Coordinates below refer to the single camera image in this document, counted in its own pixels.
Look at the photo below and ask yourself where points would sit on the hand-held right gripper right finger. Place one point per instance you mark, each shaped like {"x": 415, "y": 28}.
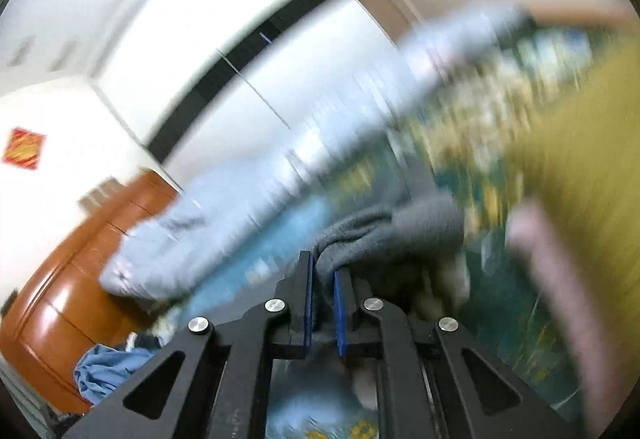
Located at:
{"x": 341, "y": 310}

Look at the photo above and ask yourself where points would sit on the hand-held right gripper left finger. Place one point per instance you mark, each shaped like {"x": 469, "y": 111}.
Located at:
{"x": 308, "y": 300}

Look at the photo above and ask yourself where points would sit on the grey fleece garment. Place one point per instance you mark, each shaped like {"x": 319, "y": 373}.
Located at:
{"x": 380, "y": 234}

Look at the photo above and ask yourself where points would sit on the light blue floral quilt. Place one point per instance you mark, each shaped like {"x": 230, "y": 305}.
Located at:
{"x": 225, "y": 229}

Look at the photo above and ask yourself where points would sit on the teal floral bed sheet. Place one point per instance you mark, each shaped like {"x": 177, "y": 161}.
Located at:
{"x": 450, "y": 129}

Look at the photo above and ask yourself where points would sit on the blue crumpled cloth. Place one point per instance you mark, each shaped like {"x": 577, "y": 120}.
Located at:
{"x": 105, "y": 369}

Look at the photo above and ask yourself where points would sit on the brown wooden cabinet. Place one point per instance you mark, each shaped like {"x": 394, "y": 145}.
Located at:
{"x": 65, "y": 294}

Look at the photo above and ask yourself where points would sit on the olive garment with pink cuff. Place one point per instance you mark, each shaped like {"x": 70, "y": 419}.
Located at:
{"x": 590, "y": 159}

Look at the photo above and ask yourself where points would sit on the white wardrobe with black band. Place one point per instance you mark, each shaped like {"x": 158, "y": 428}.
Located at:
{"x": 200, "y": 19}

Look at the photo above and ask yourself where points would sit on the red wall decoration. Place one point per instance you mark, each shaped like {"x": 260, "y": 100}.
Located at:
{"x": 23, "y": 150}

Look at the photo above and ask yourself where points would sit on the wooden bed frame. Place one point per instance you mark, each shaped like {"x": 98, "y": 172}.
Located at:
{"x": 575, "y": 14}

